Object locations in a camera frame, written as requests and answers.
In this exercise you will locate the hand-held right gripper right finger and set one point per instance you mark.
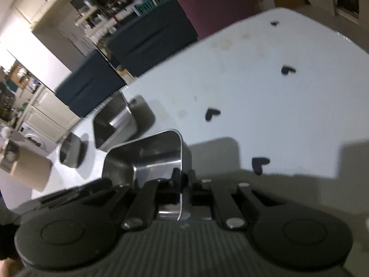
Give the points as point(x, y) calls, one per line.
point(222, 205)

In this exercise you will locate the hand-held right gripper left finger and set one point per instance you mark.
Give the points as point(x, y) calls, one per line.
point(145, 202)

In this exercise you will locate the beige canister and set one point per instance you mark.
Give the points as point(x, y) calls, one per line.
point(31, 168)

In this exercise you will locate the white panel cupboard door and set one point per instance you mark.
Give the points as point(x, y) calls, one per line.
point(28, 3)

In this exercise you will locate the maroon sofa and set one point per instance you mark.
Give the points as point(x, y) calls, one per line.
point(219, 3)

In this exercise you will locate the large steel rectangular tray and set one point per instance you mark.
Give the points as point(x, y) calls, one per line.
point(152, 155)

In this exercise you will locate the white kitchen cabinet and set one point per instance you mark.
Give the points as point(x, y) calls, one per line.
point(49, 115)

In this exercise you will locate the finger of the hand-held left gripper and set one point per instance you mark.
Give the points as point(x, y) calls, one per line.
point(72, 193)

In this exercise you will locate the small steel rectangular tray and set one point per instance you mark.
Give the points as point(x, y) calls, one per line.
point(115, 121)

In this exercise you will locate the white shelf cart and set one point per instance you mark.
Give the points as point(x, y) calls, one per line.
point(98, 26)

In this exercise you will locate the dark blue chair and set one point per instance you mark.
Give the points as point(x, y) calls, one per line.
point(89, 83)
point(152, 37)

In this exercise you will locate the round steel bowl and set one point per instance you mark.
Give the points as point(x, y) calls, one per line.
point(70, 150)

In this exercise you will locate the steel pot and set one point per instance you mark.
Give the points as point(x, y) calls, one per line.
point(8, 158)

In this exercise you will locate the teal crate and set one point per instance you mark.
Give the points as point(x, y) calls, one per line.
point(150, 4)

